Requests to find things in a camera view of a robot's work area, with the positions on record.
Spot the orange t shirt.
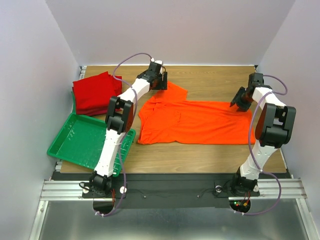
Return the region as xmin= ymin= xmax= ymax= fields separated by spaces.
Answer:
xmin=137 ymin=82 xmax=256 ymax=145

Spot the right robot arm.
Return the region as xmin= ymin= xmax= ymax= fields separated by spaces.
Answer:
xmin=230 ymin=72 xmax=297 ymax=195

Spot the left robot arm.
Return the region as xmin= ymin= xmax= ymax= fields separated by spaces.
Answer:
xmin=89 ymin=58 xmax=168 ymax=197

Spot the folded dark red t shirt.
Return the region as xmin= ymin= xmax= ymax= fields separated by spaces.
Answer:
xmin=72 ymin=84 xmax=122 ymax=116

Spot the green plastic tray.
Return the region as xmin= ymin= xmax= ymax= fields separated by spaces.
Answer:
xmin=46 ymin=91 xmax=137 ymax=178

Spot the aluminium frame rail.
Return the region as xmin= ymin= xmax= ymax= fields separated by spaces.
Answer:
xmin=30 ymin=161 xmax=308 ymax=240

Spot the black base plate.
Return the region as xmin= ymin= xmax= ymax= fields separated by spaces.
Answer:
xmin=51 ymin=172 xmax=261 ymax=210

